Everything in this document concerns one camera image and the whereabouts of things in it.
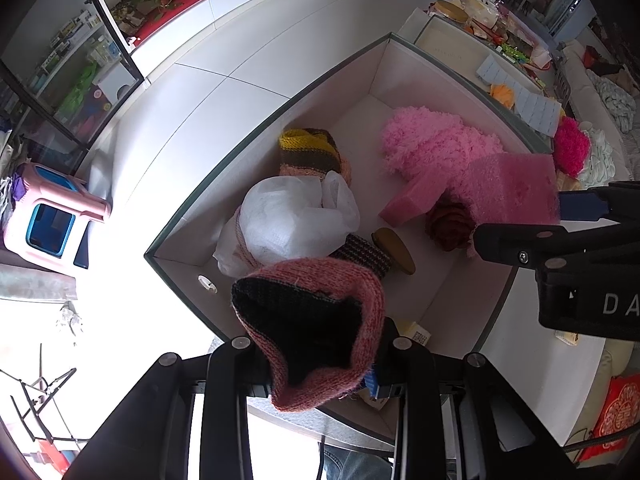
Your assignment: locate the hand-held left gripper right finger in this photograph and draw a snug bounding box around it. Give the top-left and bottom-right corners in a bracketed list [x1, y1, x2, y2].
[367, 317, 577, 480]

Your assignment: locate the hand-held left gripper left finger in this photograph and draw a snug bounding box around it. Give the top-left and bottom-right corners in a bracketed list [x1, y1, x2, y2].
[62, 337, 274, 480]

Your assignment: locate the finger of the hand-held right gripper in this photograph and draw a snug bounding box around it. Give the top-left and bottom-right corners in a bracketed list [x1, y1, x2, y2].
[558, 179, 640, 223]
[472, 223, 577, 269]

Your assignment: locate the pink sponge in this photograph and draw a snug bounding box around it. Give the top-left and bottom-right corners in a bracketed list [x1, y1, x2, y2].
[457, 152, 562, 226]
[378, 175, 451, 226]

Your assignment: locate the red yarn flower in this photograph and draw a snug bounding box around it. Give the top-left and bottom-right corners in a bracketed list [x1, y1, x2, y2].
[424, 198, 476, 254]

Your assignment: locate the striped pink navy knit hat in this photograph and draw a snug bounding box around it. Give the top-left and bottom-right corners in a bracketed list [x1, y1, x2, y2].
[230, 257, 387, 414]

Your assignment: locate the brown oval pad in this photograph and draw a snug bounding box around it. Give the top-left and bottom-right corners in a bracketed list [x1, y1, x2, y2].
[372, 227, 417, 276]

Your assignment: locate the purple crochet hat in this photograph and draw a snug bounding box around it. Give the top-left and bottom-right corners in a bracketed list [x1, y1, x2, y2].
[327, 232, 392, 279]

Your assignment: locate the light pink fluffy scarf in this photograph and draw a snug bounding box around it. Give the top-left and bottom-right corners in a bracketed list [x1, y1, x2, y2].
[380, 105, 505, 193]

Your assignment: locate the white drawstring bag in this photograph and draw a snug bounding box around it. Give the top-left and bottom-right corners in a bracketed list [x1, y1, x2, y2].
[212, 169, 361, 279]

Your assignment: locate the grey storage box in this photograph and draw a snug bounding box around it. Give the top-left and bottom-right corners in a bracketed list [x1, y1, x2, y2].
[412, 13, 557, 142]
[143, 32, 557, 447]

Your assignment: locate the pink yellow knit hat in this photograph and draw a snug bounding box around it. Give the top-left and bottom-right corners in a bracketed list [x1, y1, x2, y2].
[278, 128, 354, 186]

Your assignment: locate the tan plush toy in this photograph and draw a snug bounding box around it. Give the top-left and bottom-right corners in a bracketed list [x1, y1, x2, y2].
[554, 169, 584, 191]

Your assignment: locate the mint green cloth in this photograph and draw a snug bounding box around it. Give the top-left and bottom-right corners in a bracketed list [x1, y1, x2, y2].
[574, 127, 616, 186]

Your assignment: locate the magenta fluffy scarf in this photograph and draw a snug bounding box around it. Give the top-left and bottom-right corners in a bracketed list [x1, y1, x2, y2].
[552, 115, 592, 177]

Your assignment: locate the grey crumpled blanket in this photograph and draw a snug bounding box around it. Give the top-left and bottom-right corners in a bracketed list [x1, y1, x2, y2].
[597, 82, 636, 134]

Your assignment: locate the light blue bubble sheet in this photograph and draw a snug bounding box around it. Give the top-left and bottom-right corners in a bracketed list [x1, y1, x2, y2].
[474, 54, 564, 137]

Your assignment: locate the red patterned cushion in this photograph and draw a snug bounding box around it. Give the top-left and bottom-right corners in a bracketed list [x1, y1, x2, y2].
[579, 374, 640, 464]

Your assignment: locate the white sofa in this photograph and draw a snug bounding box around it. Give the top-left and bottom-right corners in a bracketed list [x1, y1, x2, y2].
[562, 39, 640, 182]

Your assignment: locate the orange fabric flower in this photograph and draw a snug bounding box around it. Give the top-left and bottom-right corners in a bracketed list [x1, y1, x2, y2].
[488, 83, 516, 109]

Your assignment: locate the round cluttered table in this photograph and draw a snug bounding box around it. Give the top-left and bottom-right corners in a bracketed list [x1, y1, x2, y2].
[427, 0, 557, 69]

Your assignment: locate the black folding rack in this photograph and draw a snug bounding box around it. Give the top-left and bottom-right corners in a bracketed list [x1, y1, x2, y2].
[0, 344, 82, 442]

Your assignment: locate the round gold tin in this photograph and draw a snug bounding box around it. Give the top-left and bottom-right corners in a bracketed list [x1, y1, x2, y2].
[434, 0, 469, 24]

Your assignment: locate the glass display cabinet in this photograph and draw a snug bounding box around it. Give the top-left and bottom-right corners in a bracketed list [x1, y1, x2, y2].
[0, 0, 147, 172]

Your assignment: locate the black cable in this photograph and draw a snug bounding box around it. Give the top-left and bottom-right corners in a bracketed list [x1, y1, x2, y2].
[564, 425, 626, 461]

